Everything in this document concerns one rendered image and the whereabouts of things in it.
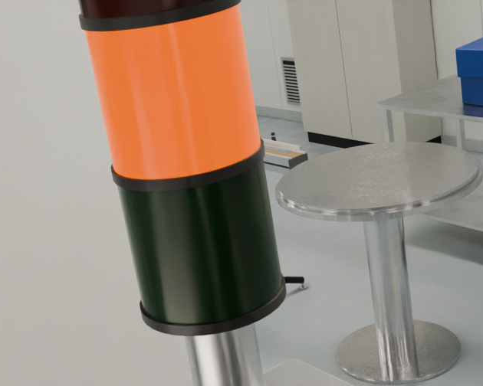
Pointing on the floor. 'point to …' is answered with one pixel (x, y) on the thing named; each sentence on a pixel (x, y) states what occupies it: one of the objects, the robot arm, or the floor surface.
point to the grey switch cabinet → (362, 67)
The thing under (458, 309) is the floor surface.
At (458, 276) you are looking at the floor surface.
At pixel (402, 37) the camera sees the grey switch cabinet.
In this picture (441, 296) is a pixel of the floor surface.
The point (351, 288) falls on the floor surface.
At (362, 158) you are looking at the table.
